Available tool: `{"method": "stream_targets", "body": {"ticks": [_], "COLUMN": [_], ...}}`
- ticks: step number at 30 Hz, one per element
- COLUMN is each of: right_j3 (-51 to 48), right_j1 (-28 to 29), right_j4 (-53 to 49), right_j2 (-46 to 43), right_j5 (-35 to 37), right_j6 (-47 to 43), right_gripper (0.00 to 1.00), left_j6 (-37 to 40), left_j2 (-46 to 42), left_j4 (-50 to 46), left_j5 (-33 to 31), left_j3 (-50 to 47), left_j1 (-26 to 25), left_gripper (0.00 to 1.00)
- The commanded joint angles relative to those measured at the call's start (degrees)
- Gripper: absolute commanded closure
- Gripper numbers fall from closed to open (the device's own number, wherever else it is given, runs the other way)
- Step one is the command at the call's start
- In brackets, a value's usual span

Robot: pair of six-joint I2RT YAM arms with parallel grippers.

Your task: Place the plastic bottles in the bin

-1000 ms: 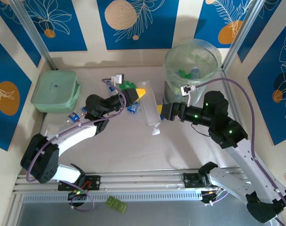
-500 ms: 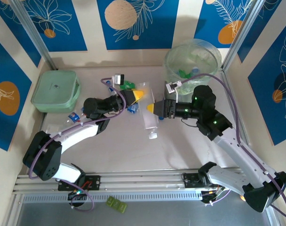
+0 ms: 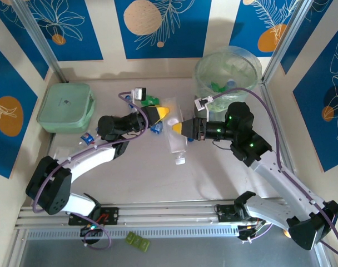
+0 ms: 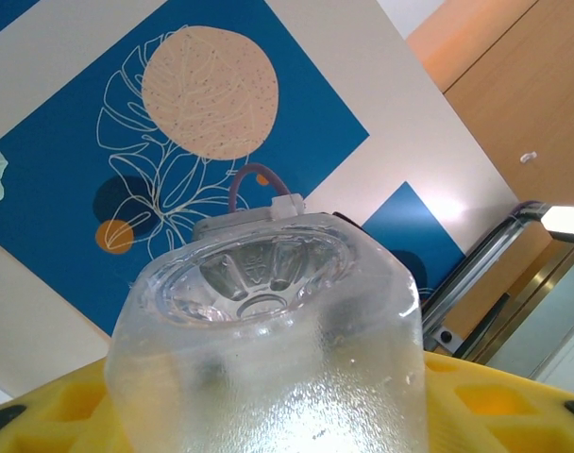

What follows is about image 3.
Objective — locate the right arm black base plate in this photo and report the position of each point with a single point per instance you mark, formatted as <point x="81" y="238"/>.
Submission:
<point x="224" y="214"/>

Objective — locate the aluminium corner post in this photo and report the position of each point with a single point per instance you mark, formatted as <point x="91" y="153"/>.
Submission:
<point x="44" y="44"/>
<point x="286" y="41"/>

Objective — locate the pale green zip case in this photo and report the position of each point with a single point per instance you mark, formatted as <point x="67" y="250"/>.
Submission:
<point x="63" y="105"/>

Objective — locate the Ganten water bottle white cap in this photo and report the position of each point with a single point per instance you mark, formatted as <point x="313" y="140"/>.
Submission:
<point x="87" y="138"/>

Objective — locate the blue floral wall panel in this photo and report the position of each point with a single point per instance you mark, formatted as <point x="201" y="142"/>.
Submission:
<point x="246" y="27"/>
<point x="310" y="125"/>
<point x="7" y="83"/>
<point x="185" y="33"/>
<point x="82" y="33"/>
<point x="310" y="33"/>
<point x="19" y="44"/>

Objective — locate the small green square packet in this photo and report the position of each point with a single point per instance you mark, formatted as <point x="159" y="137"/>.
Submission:
<point x="136" y="241"/>
<point x="144" y="246"/>
<point x="130" y="238"/>

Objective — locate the clear plastic packet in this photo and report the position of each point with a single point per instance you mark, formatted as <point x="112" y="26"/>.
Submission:
<point x="62" y="153"/>

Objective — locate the blue-label bottle blue cap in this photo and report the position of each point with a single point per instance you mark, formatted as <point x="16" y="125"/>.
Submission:
<point x="127" y="97"/>

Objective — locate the long clear bottle white cap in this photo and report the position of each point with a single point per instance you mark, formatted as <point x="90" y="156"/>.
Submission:
<point x="176" y="147"/>

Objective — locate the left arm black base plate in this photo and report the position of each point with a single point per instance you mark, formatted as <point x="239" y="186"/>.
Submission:
<point x="110" y="215"/>

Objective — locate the aluminium front rail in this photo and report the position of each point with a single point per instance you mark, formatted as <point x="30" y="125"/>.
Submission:
<point x="171" y="214"/>

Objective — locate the blue-label bottle white cap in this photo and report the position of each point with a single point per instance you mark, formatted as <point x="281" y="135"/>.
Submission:
<point x="157" y="128"/>

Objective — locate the aluminium side rail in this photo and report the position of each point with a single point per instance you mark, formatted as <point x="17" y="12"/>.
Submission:
<point x="275" y="111"/>
<point x="50" y="142"/>

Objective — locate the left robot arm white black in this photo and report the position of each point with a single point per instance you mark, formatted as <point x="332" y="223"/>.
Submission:
<point x="88" y="160"/>

